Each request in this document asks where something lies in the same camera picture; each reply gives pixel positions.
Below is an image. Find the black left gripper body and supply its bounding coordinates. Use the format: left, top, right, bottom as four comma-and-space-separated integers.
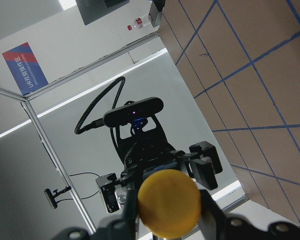
114, 114, 186, 185

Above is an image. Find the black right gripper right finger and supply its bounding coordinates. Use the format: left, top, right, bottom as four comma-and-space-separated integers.
198, 190, 230, 240

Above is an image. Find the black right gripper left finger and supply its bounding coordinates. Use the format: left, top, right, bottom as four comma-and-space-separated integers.
120, 182, 139, 240

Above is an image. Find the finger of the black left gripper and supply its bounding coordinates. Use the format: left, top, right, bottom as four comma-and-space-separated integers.
187, 141, 223, 190
95, 173, 129, 213

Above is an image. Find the yellow push button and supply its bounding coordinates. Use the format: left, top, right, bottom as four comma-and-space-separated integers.
137, 169, 202, 239

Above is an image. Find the plastic water bottle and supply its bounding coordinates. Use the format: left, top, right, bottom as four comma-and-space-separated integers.
127, 14, 152, 31

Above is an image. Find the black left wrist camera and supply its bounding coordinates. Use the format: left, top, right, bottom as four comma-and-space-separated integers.
103, 97, 164, 128

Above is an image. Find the black left braided cable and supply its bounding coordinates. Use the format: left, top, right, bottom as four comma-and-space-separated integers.
74, 76, 127, 136

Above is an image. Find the black mounted external camera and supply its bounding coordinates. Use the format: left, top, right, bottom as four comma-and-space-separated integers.
43, 186, 72, 209

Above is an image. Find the red blue wall sign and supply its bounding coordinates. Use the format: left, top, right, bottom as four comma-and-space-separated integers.
2, 42, 48, 96

